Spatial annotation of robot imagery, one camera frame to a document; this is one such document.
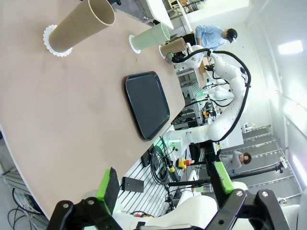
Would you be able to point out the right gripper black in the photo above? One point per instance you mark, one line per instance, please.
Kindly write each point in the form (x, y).
(178, 58)

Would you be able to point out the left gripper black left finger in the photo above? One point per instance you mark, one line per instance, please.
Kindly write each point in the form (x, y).
(108, 191)

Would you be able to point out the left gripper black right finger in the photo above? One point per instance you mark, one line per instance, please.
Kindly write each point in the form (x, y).
(223, 182)

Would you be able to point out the brown tall cup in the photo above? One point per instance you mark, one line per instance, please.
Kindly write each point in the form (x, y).
(172, 48)
(79, 26)

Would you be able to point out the white paper doily coaster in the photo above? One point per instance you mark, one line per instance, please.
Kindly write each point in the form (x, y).
(46, 36)
(161, 54)
(130, 42)

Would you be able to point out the pale green tall cup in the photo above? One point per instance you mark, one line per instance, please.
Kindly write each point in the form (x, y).
(148, 38)

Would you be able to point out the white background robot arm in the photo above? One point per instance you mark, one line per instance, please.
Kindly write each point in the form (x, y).
(220, 93)

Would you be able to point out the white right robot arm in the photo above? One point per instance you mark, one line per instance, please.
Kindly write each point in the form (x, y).
(230, 115)

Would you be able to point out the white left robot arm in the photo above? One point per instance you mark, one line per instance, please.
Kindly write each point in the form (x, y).
(189, 213)

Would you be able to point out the black metal box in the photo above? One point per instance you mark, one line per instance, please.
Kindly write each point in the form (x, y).
(133, 184)

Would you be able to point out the seated person in grey hoodie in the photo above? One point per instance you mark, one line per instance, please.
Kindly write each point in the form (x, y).
(237, 159)

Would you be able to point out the person in blue shirt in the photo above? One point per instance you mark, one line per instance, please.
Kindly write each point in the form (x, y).
(208, 36)

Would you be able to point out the yellow emergency stop button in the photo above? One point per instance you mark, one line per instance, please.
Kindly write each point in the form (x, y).
(183, 163)

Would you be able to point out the white side table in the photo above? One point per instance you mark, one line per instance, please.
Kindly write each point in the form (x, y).
(158, 12)

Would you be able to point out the black plastic serving tray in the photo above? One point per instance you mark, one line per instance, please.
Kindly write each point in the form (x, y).
(146, 105)

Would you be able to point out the ceiling light panel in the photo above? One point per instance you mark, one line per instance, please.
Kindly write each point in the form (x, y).
(290, 46)

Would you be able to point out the black camera boom pole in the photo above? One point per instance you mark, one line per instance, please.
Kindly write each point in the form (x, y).
(259, 171)

